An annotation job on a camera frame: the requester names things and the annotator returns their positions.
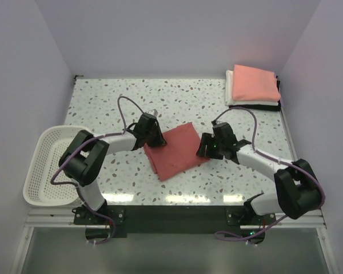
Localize red t-shirt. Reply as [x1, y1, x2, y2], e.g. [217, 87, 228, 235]
[143, 122, 209, 182]

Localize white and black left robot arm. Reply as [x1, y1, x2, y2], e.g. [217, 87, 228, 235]
[50, 113, 167, 215]

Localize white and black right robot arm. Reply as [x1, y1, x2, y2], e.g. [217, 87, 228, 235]
[196, 123, 324, 220]

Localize folded black t-shirt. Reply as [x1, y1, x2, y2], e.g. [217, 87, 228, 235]
[228, 74, 284, 112]

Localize folded salmon pink t-shirt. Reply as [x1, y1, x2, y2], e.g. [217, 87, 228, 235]
[232, 65, 281, 103]

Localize folded white t-shirt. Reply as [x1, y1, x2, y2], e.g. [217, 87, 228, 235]
[225, 70, 280, 107]

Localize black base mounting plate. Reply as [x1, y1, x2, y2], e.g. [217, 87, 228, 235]
[72, 205, 276, 240]

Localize white perforated plastic basket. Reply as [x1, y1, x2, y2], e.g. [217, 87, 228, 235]
[23, 125, 89, 207]

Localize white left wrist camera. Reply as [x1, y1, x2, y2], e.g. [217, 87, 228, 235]
[147, 109, 158, 116]

